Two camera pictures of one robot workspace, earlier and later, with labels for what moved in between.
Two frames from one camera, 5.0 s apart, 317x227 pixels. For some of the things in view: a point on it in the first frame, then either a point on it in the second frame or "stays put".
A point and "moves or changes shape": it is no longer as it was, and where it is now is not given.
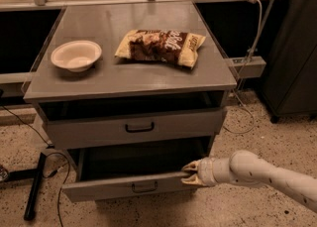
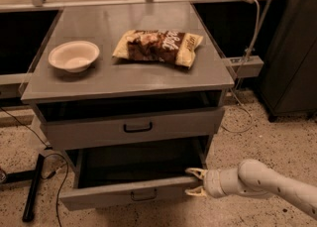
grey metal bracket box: x=248 y=66 stays put
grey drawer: x=124 y=167 moves or changes shape
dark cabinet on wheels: x=289 y=91 stays put
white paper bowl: x=75 y=56 stays put
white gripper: x=207 y=171 to x=210 y=182
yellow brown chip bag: x=164 y=46 stays put
